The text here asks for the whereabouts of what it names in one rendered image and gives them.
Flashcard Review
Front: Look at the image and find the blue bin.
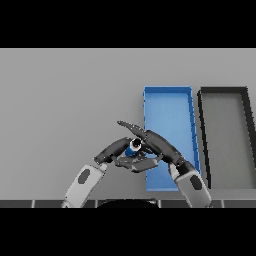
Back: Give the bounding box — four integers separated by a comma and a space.
143, 86, 202, 192

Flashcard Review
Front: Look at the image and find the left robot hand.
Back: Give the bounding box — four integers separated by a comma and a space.
93, 136, 160, 174

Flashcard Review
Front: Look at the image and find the dark grey bin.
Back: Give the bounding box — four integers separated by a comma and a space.
197, 86, 256, 191

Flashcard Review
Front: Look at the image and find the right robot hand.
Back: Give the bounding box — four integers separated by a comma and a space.
116, 120, 198, 176

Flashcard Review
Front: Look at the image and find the blue pipe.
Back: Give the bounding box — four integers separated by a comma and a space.
124, 137, 144, 158

